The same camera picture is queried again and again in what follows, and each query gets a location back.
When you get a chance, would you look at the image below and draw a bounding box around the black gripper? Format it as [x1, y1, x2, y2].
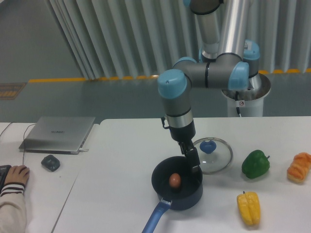
[161, 116, 200, 173]

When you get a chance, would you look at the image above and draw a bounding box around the brown egg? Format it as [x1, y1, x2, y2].
[169, 173, 181, 189]

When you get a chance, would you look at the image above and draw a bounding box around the dark blue saucepan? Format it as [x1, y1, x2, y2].
[142, 156, 203, 233]

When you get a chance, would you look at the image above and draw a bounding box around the forearm in striped sleeve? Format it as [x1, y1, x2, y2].
[0, 183, 27, 233]

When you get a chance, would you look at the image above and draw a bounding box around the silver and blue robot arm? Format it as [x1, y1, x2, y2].
[157, 0, 251, 172]

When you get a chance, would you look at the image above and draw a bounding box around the person's hand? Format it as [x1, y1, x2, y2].
[4, 165, 30, 186]

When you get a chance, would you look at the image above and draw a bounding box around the glass lid blue knob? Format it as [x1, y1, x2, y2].
[193, 137, 233, 175]

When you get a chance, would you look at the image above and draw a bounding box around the green bell pepper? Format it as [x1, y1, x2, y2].
[242, 150, 270, 179]

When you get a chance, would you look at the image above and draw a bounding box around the yellow bell pepper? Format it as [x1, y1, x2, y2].
[237, 192, 261, 226]

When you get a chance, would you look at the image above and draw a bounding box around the orange croissant bread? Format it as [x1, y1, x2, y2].
[287, 152, 311, 183]

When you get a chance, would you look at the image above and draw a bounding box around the silver laptop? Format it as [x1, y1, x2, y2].
[19, 116, 95, 155]

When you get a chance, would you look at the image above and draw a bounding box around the dark earbuds case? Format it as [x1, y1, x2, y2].
[41, 154, 60, 172]

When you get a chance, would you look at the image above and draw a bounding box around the white folding screen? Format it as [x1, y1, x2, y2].
[50, 0, 311, 80]

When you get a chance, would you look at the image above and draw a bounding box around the black keyboard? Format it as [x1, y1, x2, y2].
[0, 165, 12, 191]

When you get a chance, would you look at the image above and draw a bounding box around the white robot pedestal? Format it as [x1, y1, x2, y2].
[222, 73, 271, 117]

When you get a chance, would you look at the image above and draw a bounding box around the black mouse cable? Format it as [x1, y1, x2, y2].
[20, 124, 37, 166]

